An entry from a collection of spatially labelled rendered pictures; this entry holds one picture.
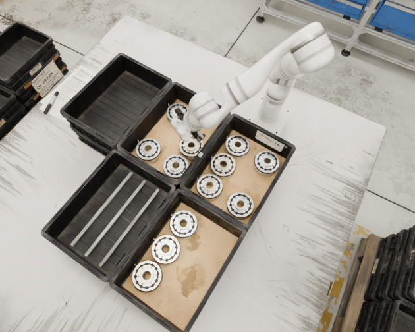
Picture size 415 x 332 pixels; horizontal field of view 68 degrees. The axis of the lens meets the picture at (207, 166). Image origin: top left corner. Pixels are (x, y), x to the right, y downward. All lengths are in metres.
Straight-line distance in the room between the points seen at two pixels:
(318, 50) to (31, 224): 1.26
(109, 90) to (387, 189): 1.94
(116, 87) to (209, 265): 0.91
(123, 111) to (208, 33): 1.71
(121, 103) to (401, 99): 2.27
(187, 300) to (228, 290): 0.21
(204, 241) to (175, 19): 2.35
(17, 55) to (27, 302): 1.54
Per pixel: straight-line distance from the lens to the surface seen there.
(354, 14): 2.91
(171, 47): 1.87
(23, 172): 1.61
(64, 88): 1.80
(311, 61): 0.83
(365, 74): 3.03
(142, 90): 1.51
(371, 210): 2.39
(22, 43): 2.46
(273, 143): 1.30
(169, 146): 1.33
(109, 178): 1.31
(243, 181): 1.27
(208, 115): 0.85
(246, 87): 0.83
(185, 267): 1.17
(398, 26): 2.91
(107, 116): 1.46
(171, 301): 1.16
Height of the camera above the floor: 1.99
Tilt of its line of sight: 65 degrees down
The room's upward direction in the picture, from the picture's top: 4 degrees clockwise
